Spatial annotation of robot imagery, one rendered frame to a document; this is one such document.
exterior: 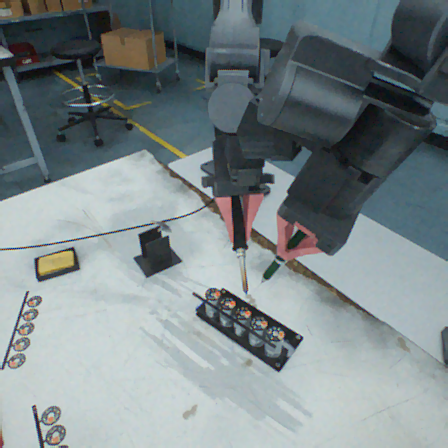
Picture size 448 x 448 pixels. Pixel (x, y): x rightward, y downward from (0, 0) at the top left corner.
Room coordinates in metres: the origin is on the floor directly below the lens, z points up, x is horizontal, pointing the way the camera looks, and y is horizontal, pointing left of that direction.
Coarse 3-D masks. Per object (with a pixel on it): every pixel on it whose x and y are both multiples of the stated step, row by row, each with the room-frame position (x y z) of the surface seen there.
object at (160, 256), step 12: (156, 228) 0.51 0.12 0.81; (168, 228) 0.49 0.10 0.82; (144, 240) 0.49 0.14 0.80; (156, 240) 0.47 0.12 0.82; (168, 240) 0.48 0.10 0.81; (144, 252) 0.49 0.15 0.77; (156, 252) 0.47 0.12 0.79; (168, 252) 0.48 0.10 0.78; (144, 264) 0.47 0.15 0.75; (156, 264) 0.46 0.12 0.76; (168, 264) 0.47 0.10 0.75
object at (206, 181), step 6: (216, 138) 0.47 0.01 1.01; (222, 138) 0.46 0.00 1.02; (264, 174) 0.45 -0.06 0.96; (270, 174) 0.45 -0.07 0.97; (204, 180) 0.42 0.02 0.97; (210, 180) 0.42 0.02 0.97; (216, 180) 0.42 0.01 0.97; (222, 180) 0.42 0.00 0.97; (228, 180) 0.42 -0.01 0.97; (264, 180) 0.43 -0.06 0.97; (270, 180) 0.43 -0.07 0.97; (204, 186) 0.42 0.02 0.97; (210, 186) 0.42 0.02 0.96
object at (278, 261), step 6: (294, 234) 0.29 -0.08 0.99; (300, 234) 0.29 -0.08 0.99; (294, 240) 0.29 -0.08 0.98; (300, 240) 0.29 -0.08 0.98; (288, 246) 0.29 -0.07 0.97; (294, 246) 0.29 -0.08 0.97; (276, 258) 0.30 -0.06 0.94; (282, 258) 0.29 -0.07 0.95; (270, 264) 0.30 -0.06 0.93; (276, 264) 0.30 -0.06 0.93; (270, 270) 0.30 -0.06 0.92; (276, 270) 0.30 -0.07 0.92; (264, 276) 0.30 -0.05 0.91; (270, 276) 0.30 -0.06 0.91
